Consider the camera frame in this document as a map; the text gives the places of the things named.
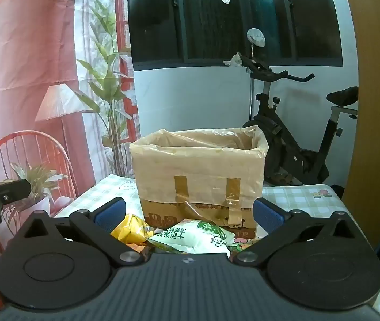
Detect crumpled white tissue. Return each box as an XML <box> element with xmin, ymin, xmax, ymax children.
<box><xmin>223</xmin><ymin>53</ymin><xmax>244</xmax><ymax>68</ymax></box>

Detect checked tablecloth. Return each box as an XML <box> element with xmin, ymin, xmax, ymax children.
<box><xmin>53</xmin><ymin>174</ymin><xmax>380</xmax><ymax>311</ymax></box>

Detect brown sandal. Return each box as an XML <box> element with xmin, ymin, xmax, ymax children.
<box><xmin>270</xmin><ymin>174</ymin><xmax>294</xmax><ymax>185</ymax></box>

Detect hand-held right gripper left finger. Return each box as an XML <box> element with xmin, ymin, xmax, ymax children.
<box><xmin>19</xmin><ymin>197</ymin><xmax>142</xmax><ymax>266</ymax></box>

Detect cardboard box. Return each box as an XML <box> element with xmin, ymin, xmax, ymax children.
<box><xmin>130</xmin><ymin>128</ymin><xmax>269</xmax><ymax>239</ymax></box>

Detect translucent plastic bag liner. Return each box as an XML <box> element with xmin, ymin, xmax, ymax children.
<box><xmin>130</xmin><ymin>128</ymin><xmax>269</xmax><ymax>209</ymax></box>

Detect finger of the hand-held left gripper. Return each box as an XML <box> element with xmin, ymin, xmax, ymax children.
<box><xmin>0</xmin><ymin>179</ymin><xmax>32</xmax><ymax>208</ymax></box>

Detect yellow snack packet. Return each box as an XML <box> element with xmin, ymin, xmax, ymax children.
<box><xmin>110</xmin><ymin>214</ymin><xmax>155</xmax><ymax>244</ymax></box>

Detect dark window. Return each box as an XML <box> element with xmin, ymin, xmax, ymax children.
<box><xmin>128</xmin><ymin>0</ymin><xmax>343</xmax><ymax>71</ymax></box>

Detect printed wall backdrop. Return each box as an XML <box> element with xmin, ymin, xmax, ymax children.
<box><xmin>0</xmin><ymin>0</ymin><xmax>141</xmax><ymax>268</ymax></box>

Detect wooden panel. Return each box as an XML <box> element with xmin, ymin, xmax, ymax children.
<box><xmin>342</xmin><ymin>0</ymin><xmax>380</xmax><ymax>251</ymax></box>

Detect green white snack packet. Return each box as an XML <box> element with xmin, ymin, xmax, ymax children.
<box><xmin>146</xmin><ymin>218</ymin><xmax>232</xmax><ymax>258</ymax></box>

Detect white plastic bag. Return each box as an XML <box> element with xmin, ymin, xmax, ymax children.
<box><xmin>246</xmin><ymin>28</ymin><xmax>266</xmax><ymax>48</ymax></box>

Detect thin metal pole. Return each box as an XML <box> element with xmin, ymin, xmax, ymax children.
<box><xmin>250</xmin><ymin>42</ymin><xmax>256</xmax><ymax>119</ymax></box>

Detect orange snack packet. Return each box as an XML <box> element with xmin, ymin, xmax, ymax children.
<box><xmin>128</xmin><ymin>242</ymin><xmax>151</xmax><ymax>255</ymax></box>

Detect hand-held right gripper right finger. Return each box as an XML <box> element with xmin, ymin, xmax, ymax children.
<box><xmin>233</xmin><ymin>197</ymin><xmax>357</xmax><ymax>266</ymax></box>

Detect black exercise bike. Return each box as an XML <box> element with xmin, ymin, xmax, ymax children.
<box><xmin>232</xmin><ymin>52</ymin><xmax>359</xmax><ymax>186</ymax></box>

